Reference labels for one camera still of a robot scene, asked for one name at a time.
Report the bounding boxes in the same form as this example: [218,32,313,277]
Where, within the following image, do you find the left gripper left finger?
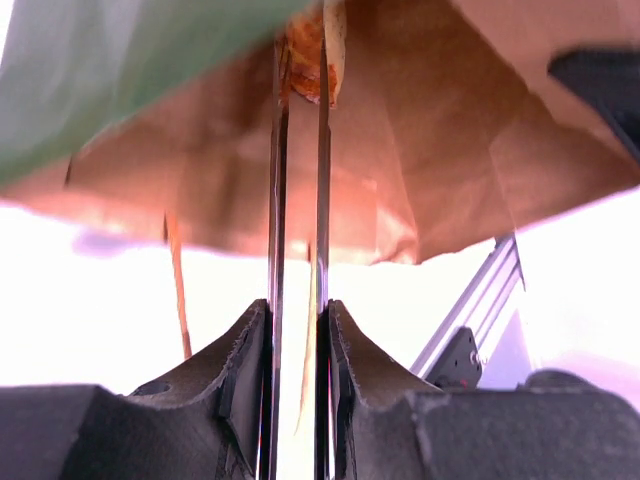
[1,300,266,479]

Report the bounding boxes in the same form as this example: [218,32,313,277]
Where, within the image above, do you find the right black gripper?
[547,46,639,160]

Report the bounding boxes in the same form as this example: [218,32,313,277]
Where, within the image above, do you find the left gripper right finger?
[329,301,639,480]

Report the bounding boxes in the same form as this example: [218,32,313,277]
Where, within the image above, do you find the metal tongs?
[257,40,331,479]

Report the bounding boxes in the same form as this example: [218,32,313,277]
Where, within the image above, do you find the green paper bag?
[1,1,639,264]

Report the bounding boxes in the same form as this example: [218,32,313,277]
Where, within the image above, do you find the toasted bread slice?
[278,1,347,108]

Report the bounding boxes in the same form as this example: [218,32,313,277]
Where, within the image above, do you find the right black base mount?
[426,327,482,390]

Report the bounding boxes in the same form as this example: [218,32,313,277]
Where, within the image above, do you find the aluminium rail frame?
[410,234,531,388]

